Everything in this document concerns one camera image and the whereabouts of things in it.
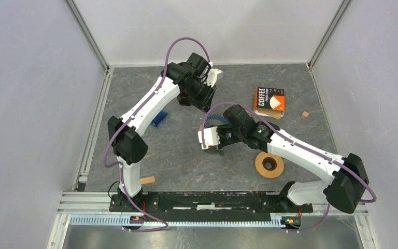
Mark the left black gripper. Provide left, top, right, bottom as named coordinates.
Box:
left=184, top=80, right=217, bottom=115

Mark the clear glass coffee server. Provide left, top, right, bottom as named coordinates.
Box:
left=204, top=146, right=224, bottom=156

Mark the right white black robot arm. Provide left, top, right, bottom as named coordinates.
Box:
left=206, top=104, right=376, bottom=214

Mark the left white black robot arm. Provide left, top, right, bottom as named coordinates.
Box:
left=108, top=53, right=223, bottom=212

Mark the brown amber glass dripper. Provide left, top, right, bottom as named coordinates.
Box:
left=177, top=94, right=192, bottom=106

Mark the small blue ribbed dripper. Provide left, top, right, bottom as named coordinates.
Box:
left=151, top=110, right=168, bottom=127

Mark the orange black coffee filter box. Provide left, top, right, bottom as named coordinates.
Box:
left=253, top=87, right=286, bottom=119

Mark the small wooden cube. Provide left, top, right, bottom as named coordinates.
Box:
left=301, top=112, right=309, bottom=119

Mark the small wooden block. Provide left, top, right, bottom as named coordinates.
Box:
left=140, top=176, right=155, bottom=185

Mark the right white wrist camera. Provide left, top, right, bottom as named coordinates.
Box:
left=197, top=126, right=220, bottom=150

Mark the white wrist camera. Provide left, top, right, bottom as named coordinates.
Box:
left=197, top=126, right=220, bottom=150
left=204, top=62, right=223, bottom=87

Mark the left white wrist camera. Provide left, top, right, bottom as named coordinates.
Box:
left=204, top=62, right=223, bottom=87

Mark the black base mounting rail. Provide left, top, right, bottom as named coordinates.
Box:
left=109, top=191, right=314, bottom=223

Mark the white toothed cable tray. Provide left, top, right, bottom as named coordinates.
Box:
left=69, top=214, right=285, bottom=228

